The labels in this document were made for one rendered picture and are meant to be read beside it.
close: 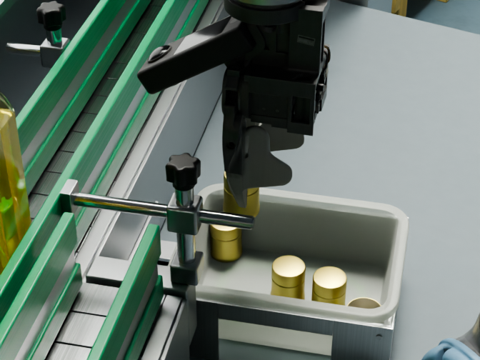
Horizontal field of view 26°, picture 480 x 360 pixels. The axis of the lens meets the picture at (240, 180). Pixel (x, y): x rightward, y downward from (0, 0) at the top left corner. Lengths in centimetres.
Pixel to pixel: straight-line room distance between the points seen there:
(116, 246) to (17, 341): 25
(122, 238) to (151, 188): 10
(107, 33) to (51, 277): 45
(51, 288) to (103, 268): 10
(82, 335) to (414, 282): 41
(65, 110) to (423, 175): 45
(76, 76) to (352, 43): 55
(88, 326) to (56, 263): 7
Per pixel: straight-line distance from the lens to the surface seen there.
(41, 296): 84
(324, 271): 105
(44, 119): 106
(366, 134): 136
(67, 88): 112
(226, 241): 110
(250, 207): 99
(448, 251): 119
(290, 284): 104
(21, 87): 131
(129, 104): 107
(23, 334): 81
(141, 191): 109
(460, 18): 333
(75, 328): 90
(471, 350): 65
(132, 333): 84
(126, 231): 105
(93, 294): 93
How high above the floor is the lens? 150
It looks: 36 degrees down
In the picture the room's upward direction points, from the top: straight up
